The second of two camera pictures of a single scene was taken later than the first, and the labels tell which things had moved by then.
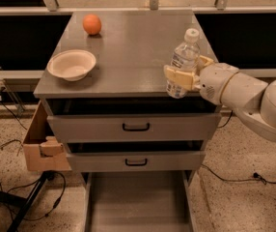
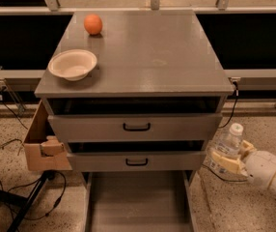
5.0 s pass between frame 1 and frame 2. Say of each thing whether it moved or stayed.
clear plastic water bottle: moved
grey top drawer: stayed
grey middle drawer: stayed
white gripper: moved
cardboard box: stayed
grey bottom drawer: stayed
